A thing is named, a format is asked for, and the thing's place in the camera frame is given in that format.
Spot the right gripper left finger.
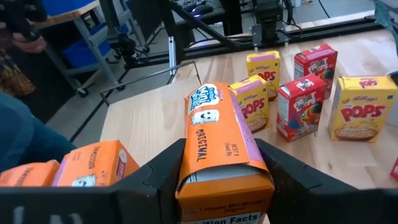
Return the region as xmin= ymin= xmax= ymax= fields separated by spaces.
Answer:
xmin=0 ymin=138 xmax=187 ymax=224

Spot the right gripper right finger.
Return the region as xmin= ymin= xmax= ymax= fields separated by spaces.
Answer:
xmin=254 ymin=138 xmax=398 ymax=224

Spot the orange Frosted Mini-Wheats box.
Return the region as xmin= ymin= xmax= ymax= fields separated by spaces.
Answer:
xmin=175 ymin=82 xmax=276 ymax=224
xmin=52 ymin=139 xmax=140 ymax=187
xmin=0 ymin=159 xmax=60 ymax=187

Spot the yellow Corn Pops cereal box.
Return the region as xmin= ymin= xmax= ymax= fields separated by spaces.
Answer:
xmin=228 ymin=74 xmax=271 ymax=134
xmin=327 ymin=75 xmax=398 ymax=144
xmin=246 ymin=50 xmax=281 ymax=102

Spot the red Froot Loops cereal box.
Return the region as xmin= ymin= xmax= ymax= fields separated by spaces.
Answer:
xmin=389 ymin=157 xmax=398 ymax=183
xmin=294 ymin=43 xmax=339 ymax=100
xmin=275 ymin=73 xmax=328 ymax=143

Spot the person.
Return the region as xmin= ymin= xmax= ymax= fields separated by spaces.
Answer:
xmin=0 ymin=30 xmax=77 ymax=174

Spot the blue storage bin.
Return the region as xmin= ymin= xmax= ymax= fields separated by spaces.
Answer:
xmin=60 ymin=39 xmax=112 ymax=68

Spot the grey equipment cart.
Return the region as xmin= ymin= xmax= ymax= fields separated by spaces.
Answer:
xmin=30 ymin=0 xmax=127 ymax=97

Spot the blue panel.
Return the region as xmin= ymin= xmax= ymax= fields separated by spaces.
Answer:
xmin=42 ymin=0 xmax=101 ymax=18

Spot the black computer mouse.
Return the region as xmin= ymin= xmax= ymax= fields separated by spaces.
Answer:
xmin=191 ymin=4 xmax=214 ymax=18

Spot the silver aluminium post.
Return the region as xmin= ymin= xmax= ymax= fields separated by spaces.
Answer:
xmin=169 ymin=36 xmax=177 ymax=75

